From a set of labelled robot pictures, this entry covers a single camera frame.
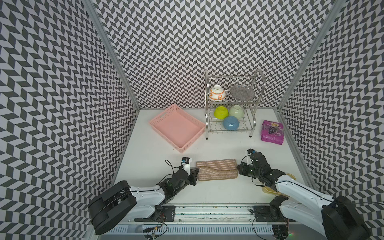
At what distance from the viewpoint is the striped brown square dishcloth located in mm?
858

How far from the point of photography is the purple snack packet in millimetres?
966

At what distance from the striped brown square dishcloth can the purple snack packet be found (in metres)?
0.29
